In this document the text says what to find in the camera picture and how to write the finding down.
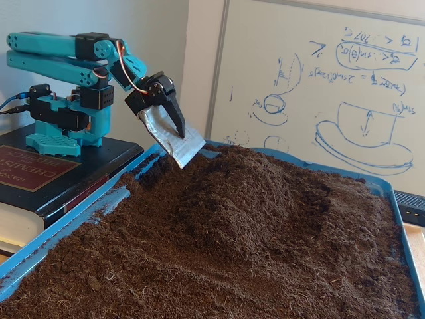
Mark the brown soil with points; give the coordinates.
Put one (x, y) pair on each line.
(232, 232)

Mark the whiteboard with blue drawings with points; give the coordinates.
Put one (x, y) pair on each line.
(265, 33)

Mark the perforated black box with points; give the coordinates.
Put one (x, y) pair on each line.
(411, 209)

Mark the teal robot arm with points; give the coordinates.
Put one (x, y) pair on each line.
(50, 50)

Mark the blue plastic tray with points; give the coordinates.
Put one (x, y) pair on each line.
(66, 226)

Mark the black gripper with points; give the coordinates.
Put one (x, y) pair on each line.
(163, 90)

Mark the black chemistry physics handbook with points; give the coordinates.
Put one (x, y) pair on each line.
(99, 159)

